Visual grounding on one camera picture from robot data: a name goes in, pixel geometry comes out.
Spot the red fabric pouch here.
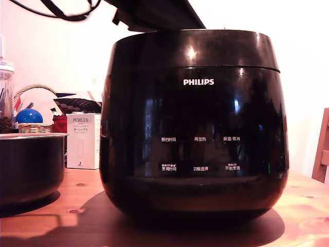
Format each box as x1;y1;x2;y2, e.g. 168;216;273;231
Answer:
51;115;68;133

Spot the black Philips rice cooker body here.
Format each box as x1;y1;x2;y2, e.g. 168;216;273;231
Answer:
99;66;290;227

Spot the white Porlex box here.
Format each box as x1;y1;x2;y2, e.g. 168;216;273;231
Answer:
66;113;102;170

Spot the black rice cooker lid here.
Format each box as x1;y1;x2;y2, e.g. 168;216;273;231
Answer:
111;28;281;76

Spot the woven wicker basket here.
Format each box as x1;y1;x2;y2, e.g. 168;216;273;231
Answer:
13;83;63;134

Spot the wooden slat-back chair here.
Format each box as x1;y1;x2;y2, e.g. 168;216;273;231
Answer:
311;108;329;184

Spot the white printed paper bag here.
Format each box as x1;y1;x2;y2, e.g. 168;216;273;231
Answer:
14;88;64;122

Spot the blue ball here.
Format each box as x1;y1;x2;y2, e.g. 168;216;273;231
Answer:
15;108;44;125

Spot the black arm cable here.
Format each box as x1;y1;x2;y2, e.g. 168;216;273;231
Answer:
9;0;102;22
47;0;68;16

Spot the black inner cooking pot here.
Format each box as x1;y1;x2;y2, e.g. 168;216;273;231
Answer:
0;132;70;207

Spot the dark patterned pouch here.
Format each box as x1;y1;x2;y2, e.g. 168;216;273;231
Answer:
53;97;103;115

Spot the clear glass jar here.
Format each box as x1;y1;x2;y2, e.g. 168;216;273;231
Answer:
0;61;15;134

